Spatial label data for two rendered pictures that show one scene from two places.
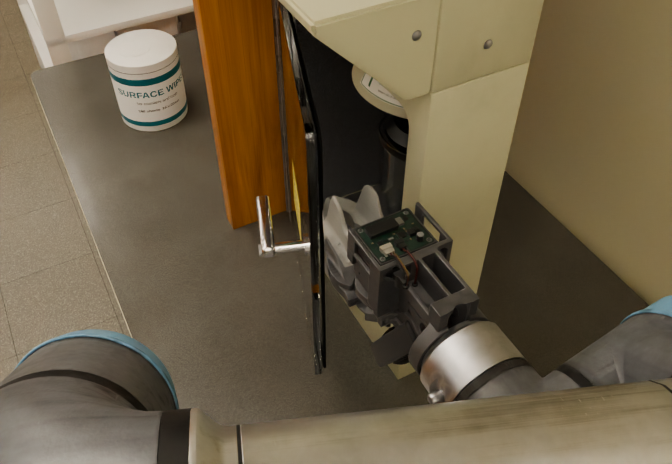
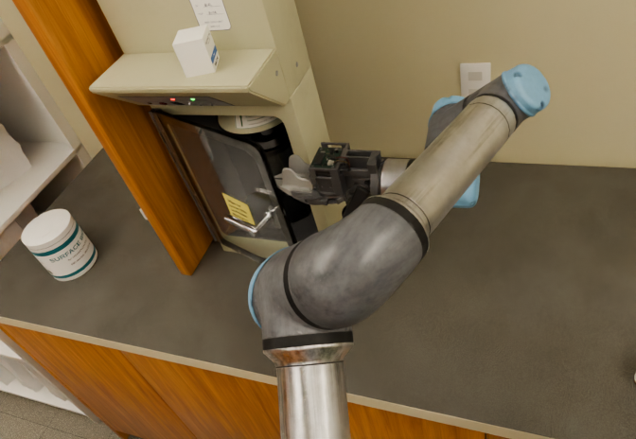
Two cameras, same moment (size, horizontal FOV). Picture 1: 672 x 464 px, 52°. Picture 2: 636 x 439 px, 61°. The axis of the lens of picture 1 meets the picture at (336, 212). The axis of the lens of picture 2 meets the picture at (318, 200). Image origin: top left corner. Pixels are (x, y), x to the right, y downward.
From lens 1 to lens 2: 0.43 m
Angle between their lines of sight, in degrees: 23
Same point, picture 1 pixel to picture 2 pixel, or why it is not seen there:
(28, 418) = (325, 236)
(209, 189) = (155, 271)
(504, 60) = (304, 68)
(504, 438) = (450, 139)
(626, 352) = (441, 126)
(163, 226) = (150, 305)
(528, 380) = not seen: hidden behind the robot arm
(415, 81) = (284, 95)
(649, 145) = (354, 87)
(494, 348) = (400, 162)
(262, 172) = (187, 231)
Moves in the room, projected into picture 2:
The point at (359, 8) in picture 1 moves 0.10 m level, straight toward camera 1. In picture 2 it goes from (256, 71) to (295, 89)
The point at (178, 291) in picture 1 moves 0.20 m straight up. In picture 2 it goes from (195, 322) to (160, 268)
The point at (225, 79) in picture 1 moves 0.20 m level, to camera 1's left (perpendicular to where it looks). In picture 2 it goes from (146, 186) to (63, 242)
